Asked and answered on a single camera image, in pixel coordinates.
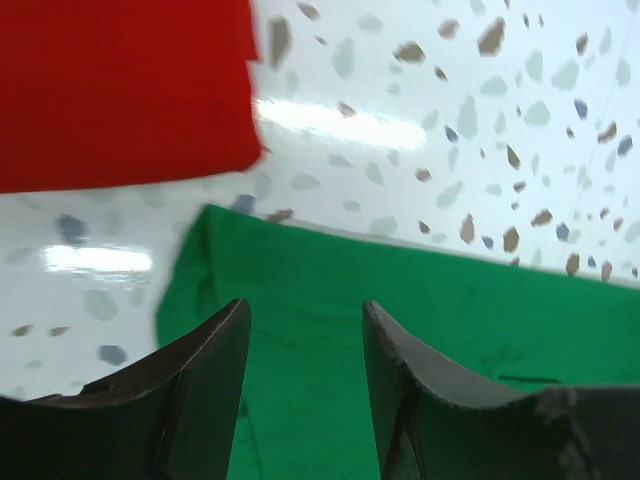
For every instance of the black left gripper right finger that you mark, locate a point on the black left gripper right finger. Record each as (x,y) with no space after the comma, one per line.
(436,419)

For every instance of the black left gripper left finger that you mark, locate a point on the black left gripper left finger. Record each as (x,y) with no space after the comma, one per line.
(170,415)

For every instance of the green t-shirt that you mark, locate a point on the green t-shirt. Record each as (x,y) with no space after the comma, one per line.
(306,407)

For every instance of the red folded t-shirt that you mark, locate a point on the red folded t-shirt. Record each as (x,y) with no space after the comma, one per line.
(98,94)

